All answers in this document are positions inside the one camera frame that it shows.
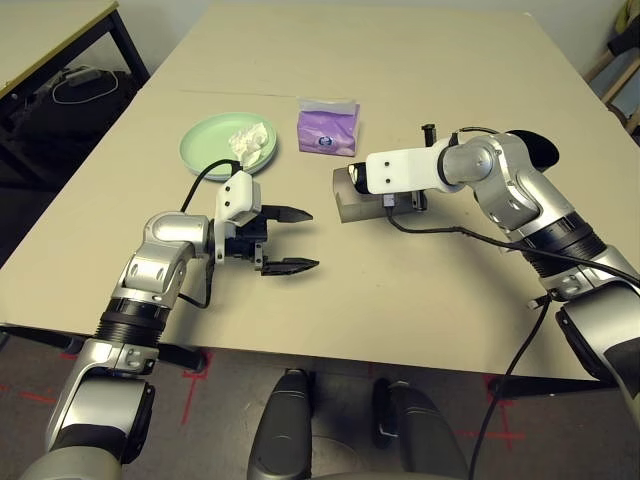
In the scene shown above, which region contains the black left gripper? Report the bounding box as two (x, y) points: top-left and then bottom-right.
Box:
(224, 203), (321, 278)

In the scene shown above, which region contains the grey glasses case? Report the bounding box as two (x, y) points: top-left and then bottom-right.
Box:
(332, 164), (426, 225)

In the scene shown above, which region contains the white tissue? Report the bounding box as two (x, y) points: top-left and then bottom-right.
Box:
(227, 121), (269, 169)

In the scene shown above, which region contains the light green plate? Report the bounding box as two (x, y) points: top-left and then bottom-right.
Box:
(178, 112), (281, 180)

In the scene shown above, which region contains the purple tissue pack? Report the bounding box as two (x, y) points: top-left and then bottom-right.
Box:
(295, 96), (362, 155)

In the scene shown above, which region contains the black cup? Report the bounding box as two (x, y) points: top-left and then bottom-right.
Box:
(509, 129), (560, 174)

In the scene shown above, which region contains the black table foot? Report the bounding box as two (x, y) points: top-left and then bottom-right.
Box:
(0, 324), (209, 374)
(487, 374), (611, 401)

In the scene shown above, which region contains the wooden stool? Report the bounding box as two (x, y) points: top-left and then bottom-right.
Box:
(582, 47), (640, 136)

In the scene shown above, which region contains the grey robot left leg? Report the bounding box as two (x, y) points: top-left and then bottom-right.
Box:
(248, 368), (314, 480)

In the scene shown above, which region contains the grey robot leg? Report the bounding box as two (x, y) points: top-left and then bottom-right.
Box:
(372, 377), (469, 480)
(248, 368), (314, 480)

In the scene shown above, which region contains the grey robot right leg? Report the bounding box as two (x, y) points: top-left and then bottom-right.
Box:
(372, 377), (469, 480)

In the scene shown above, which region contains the black bag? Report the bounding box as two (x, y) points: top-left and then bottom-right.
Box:
(0, 64), (141, 186)

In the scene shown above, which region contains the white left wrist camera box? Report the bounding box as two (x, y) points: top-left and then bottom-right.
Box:
(213, 170), (264, 264)

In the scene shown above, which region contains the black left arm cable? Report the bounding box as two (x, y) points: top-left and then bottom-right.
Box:
(177, 158), (246, 309)

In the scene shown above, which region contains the thin white cable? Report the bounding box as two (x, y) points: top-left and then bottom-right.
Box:
(51, 69), (122, 106)

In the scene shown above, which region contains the beige side table black frame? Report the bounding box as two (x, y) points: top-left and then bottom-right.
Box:
(0, 0), (151, 101)

